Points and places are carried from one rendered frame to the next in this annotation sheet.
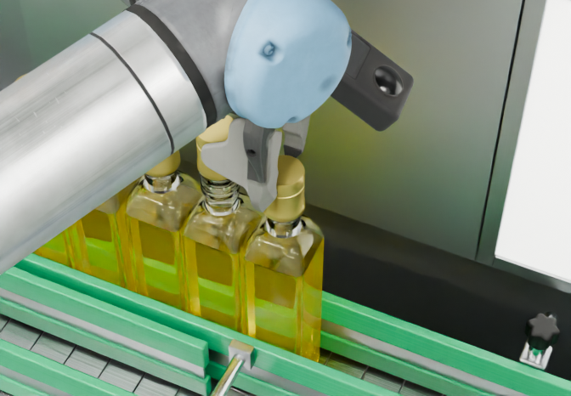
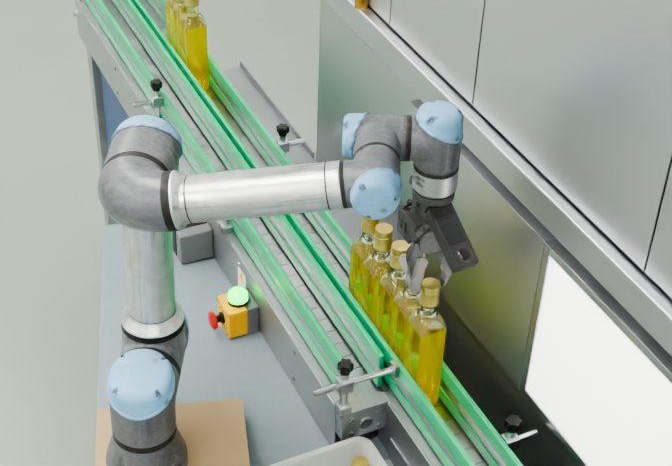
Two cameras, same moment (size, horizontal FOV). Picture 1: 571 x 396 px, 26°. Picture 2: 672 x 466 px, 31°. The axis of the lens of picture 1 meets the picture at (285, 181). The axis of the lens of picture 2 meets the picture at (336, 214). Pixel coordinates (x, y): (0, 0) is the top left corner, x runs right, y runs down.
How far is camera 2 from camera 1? 1.30 m
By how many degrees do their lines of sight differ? 30
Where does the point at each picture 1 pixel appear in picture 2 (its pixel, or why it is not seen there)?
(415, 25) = (512, 251)
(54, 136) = (292, 180)
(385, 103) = (456, 260)
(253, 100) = (353, 200)
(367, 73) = (457, 247)
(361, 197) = (487, 335)
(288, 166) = (433, 283)
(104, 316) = (355, 326)
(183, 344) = (374, 351)
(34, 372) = (313, 330)
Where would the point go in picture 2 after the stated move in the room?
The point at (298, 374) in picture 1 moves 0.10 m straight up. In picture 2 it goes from (410, 389) to (414, 349)
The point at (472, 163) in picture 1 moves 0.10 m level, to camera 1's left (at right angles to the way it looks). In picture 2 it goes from (522, 332) to (475, 306)
